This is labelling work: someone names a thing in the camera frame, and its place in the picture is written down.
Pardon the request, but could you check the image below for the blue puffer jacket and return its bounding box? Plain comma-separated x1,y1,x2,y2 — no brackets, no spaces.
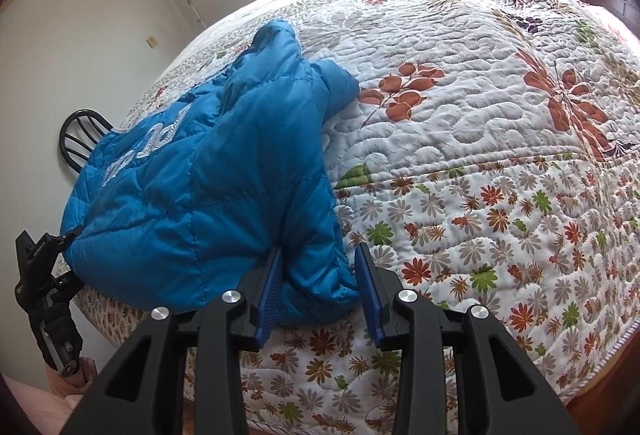
61,20,359,325

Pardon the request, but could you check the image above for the black metal chair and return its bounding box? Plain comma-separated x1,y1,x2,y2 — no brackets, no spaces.
58,109,113,175

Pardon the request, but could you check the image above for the floral quilted bedspread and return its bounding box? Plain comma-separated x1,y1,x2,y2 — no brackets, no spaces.
63,0,639,405

